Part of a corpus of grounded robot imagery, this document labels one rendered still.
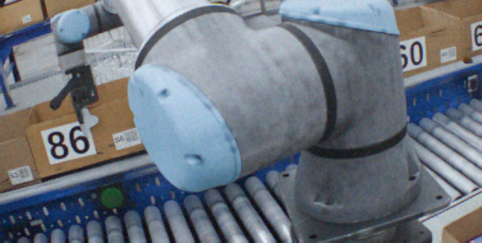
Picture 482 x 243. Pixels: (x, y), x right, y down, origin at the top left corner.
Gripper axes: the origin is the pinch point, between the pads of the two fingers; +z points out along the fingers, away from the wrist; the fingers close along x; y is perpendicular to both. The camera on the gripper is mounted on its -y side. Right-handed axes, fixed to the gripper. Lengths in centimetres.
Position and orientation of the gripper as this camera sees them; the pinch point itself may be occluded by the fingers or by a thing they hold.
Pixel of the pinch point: (85, 134)
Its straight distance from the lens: 163.4
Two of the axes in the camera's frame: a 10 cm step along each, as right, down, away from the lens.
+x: -2.4, -1.1, 9.7
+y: 9.4, -2.7, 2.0
